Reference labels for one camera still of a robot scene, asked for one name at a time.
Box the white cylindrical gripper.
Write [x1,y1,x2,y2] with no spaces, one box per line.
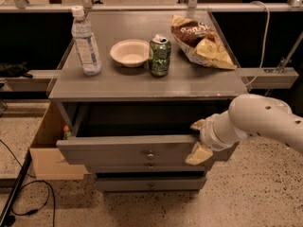
[186,113,234,166]

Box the grey top drawer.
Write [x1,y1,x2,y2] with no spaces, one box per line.
[56,102,240,168]

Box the grey drawer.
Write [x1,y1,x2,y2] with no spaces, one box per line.
[96,177,206,192]
[86,164,212,173]
[56,102,240,168]

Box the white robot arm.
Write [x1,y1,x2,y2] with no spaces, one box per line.
[186,94,303,166]

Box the grey bottom drawer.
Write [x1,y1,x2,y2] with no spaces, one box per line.
[96,177,206,192]

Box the grey drawer cabinet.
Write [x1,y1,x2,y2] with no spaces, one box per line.
[49,10,246,181]

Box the grey middle drawer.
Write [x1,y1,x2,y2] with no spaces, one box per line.
[86,164,212,173]

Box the brown yellow chip bag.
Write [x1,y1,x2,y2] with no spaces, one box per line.
[170,15,237,70]

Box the green soda can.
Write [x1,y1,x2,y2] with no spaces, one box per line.
[149,34,171,77]

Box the white paper bowl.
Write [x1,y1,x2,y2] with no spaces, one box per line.
[110,39,150,68]

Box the clear plastic water bottle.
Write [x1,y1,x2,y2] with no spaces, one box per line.
[71,6,101,76]

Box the cardboard box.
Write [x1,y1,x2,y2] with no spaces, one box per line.
[29,103,86,180]

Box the black object on ledge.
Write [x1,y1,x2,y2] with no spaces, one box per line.
[0,61,33,79]

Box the metal railing frame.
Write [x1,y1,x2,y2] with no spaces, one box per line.
[0,0,303,90]

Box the white hanging cable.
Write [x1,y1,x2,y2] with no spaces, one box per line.
[243,0,271,87]

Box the black floor cable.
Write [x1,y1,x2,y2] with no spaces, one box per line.
[0,139,57,227]

